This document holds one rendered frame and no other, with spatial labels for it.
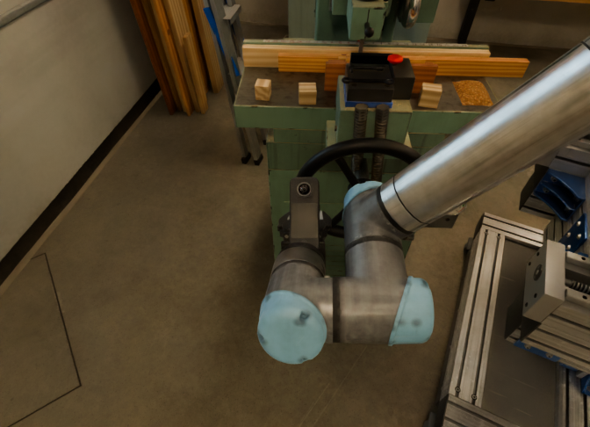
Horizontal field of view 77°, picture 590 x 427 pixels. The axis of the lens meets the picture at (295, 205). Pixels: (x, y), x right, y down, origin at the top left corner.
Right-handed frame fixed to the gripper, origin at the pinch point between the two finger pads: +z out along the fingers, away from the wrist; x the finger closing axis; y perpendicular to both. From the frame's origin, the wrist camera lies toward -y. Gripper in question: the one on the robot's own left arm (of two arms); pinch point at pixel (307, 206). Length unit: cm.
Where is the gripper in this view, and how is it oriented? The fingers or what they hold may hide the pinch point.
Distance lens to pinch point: 71.5
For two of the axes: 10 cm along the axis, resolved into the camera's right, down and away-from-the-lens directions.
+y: 0.4, 9.4, 3.4
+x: 10.0, -0.1, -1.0
